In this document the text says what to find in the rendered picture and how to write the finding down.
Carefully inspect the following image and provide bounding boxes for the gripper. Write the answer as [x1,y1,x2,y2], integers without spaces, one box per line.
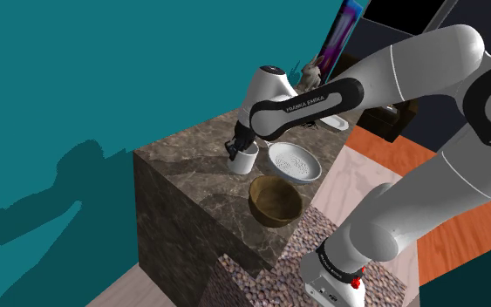
[224,119,257,162]

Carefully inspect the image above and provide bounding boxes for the white cup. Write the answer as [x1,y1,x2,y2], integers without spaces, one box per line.
[227,141,260,176]

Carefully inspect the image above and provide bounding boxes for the brown wooden bowl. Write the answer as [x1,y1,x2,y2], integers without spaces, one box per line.
[248,174,304,229]

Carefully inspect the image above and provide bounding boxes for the white colander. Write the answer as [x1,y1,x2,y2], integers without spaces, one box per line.
[264,141,323,185]

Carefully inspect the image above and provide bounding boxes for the white plate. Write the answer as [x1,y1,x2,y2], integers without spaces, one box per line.
[318,114,351,132]

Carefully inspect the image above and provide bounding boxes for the grey rabbit figure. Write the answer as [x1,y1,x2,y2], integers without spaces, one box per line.
[299,53,325,92]

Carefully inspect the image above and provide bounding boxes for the dark cabinet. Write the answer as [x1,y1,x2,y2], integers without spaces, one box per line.
[357,97,421,144]

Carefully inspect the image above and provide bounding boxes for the purple wall picture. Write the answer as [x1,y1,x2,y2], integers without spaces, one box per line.
[314,0,365,85]

